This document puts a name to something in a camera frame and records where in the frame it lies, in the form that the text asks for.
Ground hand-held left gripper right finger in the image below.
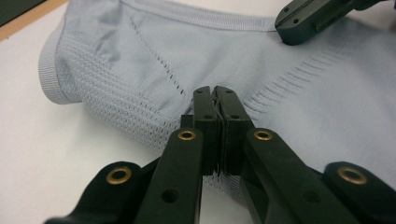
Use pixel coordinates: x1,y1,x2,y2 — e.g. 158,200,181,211
214,85,255,175

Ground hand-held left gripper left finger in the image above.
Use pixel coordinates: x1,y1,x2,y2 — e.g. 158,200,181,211
180,86,220,176

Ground light blue tank top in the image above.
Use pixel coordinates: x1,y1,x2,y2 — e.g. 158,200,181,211
37,0,396,208

